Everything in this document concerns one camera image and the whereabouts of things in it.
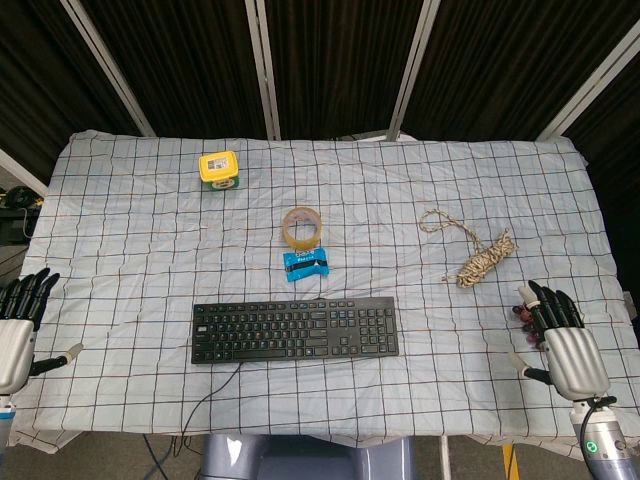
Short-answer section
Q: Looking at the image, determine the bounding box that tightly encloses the dark red grape bunch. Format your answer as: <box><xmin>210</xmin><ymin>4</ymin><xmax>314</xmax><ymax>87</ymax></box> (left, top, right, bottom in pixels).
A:
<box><xmin>510</xmin><ymin>302</ymin><xmax>549</xmax><ymax>351</ymax></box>

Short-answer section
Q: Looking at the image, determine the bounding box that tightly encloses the blue snack packet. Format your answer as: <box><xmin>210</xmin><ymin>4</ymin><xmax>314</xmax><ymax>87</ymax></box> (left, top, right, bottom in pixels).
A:
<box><xmin>282</xmin><ymin>246</ymin><xmax>332</xmax><ymax>283</ymax></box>

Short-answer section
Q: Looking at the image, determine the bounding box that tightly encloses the black keyboard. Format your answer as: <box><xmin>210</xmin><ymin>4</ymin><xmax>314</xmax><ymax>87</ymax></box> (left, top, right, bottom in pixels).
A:
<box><xmin>190</xmin><ymin>296</ymin><xmax>403</xmax><ymax>366</ymax></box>

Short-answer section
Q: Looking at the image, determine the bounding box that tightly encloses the beige braided rope bundle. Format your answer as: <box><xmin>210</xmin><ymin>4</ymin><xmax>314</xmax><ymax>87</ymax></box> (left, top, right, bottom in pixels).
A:
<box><xmin>418</xmin><ymin>208</ymin><xmax>517</xmax><ymax>289</ymax></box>

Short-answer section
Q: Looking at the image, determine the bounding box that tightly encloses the yellow lidded green tub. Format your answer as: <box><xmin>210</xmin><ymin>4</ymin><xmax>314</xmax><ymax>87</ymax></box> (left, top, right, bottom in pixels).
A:
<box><xmin>197</xmin><ymin>153</ymin><xmax>242</xmax><ymax>192</ymax></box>

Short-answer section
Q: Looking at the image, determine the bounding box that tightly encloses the black equipment with cables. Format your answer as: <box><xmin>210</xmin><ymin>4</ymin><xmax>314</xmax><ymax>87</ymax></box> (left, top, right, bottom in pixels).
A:
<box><xmin>0</xmin><ymin>184</ymin><xmax>44</xmax><ymax>246</ymax></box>

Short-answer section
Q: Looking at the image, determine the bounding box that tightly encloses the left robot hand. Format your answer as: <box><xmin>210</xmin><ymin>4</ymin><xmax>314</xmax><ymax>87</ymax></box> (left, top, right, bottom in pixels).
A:
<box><xmin>0</xmin><ymin>267</ymin><xmax>85</xmax><ymax>396</ymax></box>

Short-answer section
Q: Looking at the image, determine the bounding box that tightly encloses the blue checked tablecloth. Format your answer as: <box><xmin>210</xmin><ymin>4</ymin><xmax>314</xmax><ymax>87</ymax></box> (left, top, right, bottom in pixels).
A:
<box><xmin>8</xmin><ymin>129</ymin><xmax>640</xmax><ymax>449</ymax></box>

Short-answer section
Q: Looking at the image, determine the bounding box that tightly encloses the white partition frame post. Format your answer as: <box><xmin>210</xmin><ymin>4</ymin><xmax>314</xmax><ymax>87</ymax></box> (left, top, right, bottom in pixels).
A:
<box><xmin>59</xmin><ymin>0</ymin><xmax>157</xmax><ymax>137</ymax></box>
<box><xmin>537</xmin><ymin>20</ymin><xmax>640</xmax><ymax>141</ymax></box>
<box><xmin>385</xmin><ymin>0</ymin><xmax>441</xmax><ymax>141</ymax></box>
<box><xmin>0</xmin><ymin>148</ymin><xmax>50</xmax><ymax>197</ymax></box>
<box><xmin>243</xmin><ymin>0</ymin><xmax>282</xmax><ymax>141</ymax></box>

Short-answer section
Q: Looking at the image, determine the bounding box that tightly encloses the black keyboard cable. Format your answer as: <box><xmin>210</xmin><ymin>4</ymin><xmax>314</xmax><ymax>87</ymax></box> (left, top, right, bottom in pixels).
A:
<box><xmin>180</xmin><ymin>362</ymin><xmax>246</xmax><ymax>451</ymax></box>

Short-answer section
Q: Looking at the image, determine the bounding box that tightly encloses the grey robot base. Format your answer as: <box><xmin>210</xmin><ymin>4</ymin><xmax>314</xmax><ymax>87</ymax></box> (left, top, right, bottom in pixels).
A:
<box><xmin>198</xmin><ymin>433</ymin><xmax>416</xmax><ymax>480</ymax></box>

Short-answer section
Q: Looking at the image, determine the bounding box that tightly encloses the clear packing tape roll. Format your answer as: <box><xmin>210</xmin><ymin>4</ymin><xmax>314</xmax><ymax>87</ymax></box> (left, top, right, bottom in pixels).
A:
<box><xmin>281</xmin><ymin>205</ymin><xmax>323</xmax><ymax>251</ymax></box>

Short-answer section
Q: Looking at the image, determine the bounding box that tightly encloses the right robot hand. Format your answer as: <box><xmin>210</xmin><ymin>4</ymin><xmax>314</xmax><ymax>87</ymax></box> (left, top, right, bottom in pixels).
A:
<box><xmin>508</xmin><ymin>279</ymin><xmax>612</xmax><ymax>402</ymax></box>

